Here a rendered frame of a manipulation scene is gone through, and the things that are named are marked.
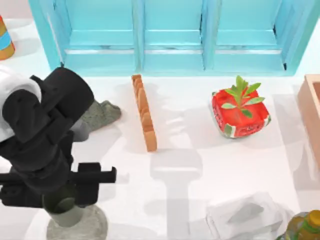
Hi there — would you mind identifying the grey green bottle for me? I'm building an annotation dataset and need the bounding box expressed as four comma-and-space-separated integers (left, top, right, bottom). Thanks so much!
41, 185, 109, 240

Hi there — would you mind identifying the pale grey rounded box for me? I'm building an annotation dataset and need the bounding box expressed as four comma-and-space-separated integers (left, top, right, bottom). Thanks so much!
70, 116, 92, 142

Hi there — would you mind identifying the grey rock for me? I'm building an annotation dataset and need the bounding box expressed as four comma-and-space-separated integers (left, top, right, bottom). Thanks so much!
81, 99, 123, 131

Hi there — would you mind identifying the long brown bread loaf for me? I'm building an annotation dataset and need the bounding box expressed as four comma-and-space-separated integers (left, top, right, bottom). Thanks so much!
131, 74, 158, 153

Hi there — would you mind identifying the white tissue box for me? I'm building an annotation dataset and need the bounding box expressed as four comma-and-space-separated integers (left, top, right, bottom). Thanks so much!
204, 191, 296, 240

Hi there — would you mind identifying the light blue rack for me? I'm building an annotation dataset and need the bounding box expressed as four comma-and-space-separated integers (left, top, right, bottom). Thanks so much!
27, 0, 320, 77

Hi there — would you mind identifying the red pot with green plant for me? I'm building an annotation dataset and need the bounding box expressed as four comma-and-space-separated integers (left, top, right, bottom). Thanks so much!
211, 75, 272, 139

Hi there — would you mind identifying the yellow green bottle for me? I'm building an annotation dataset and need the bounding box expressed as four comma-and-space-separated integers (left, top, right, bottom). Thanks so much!
281, 209, 320, 240

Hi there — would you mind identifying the salmon-coloured shallow box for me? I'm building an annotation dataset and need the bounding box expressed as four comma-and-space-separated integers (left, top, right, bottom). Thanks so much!
296, 73, 320, 166

